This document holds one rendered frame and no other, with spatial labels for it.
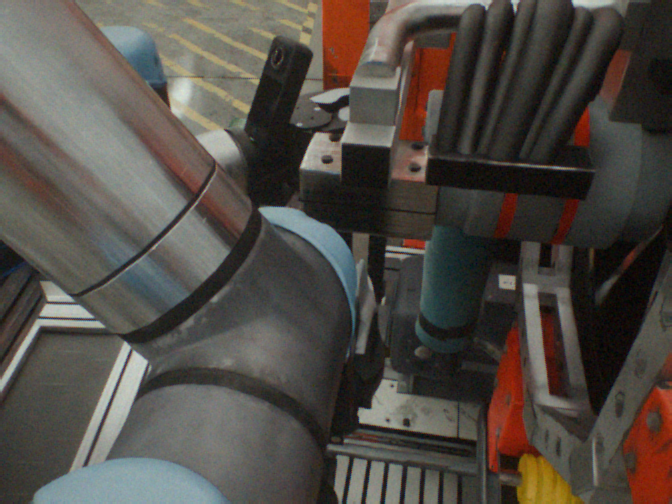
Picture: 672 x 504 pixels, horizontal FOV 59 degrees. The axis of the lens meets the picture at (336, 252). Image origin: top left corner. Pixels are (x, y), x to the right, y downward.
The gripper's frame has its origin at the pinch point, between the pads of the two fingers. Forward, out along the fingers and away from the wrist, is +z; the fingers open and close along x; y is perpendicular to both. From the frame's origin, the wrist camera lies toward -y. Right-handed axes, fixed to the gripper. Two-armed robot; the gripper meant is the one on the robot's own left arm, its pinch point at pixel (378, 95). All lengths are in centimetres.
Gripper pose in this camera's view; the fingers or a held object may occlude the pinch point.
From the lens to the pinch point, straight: 75.2
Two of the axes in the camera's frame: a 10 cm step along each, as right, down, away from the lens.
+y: 0.1, 7.7, 6.3
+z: 8.1, -3.7, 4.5
